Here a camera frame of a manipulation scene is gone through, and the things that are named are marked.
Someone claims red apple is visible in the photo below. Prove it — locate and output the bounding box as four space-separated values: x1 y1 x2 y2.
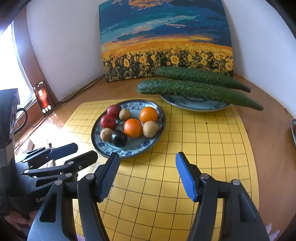
107 104 122 118
100 114 116 130

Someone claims phone with red screen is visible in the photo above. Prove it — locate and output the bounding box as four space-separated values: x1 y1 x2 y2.
33 81 52 115

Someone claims rear green cucumber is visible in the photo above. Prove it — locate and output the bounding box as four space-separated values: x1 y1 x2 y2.
154 67 251 92

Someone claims dark purple plum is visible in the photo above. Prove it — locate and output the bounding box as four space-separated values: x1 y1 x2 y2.
111 130 127 147

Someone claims yellow go board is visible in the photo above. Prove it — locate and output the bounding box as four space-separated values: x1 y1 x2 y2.
62 97 260 241

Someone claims small blue white plate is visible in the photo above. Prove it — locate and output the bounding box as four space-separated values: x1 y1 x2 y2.
161 95 229 112

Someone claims front green cucumber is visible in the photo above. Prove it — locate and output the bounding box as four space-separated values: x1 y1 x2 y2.
136 79 264 111

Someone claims salad dish at edge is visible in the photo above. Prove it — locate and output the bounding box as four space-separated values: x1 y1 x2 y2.
291 119 296 145

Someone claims sunflower field painting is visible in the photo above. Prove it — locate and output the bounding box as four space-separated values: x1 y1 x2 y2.
98 1 233 82

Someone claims purple fluffy towel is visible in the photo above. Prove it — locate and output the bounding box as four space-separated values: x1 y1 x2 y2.
265 223 280 241

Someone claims large blue white plate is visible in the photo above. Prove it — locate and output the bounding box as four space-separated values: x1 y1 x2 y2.
91 99 166 159

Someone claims orange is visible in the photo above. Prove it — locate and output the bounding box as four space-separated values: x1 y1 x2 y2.
123 118 142 138
139 106 158 123

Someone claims black cable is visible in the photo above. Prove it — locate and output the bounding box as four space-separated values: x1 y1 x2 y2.
14 74 106 149

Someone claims brown kiwi with sticker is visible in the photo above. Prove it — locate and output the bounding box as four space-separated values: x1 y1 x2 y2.
100 128 113 142

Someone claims green cucumber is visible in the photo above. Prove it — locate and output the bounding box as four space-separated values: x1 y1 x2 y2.
154 67 251 92
136 79 264 111

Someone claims person's hand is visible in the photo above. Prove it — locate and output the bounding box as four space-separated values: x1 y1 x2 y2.
4 209 38 231

